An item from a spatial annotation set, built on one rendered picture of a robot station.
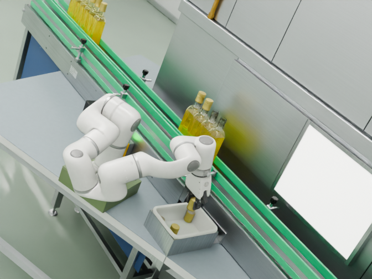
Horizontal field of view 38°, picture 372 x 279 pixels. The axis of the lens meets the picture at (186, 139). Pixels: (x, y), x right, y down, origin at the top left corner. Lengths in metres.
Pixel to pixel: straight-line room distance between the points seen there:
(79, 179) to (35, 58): 1.65
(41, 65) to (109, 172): 1.64
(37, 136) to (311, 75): 1.16
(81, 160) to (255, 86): 0.83
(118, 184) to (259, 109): 0.74
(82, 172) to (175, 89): 1.00
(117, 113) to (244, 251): 0.70
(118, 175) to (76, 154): 0.16
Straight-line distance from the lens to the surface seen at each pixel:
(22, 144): 2.30
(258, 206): 2.12
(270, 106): 2.17
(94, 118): 1.93
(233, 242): 2.10
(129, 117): 1.96
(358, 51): 1.99
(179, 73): 2.64
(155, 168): 1.74
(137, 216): 2.10
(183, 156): 1.74
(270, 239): 2.00
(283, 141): 2.13
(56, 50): 3.07
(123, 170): 1.73
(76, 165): 1.77
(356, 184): 1.95
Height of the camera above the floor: 1.98
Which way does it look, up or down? 26 degrees down
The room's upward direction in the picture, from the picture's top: 23 degrees clockwise
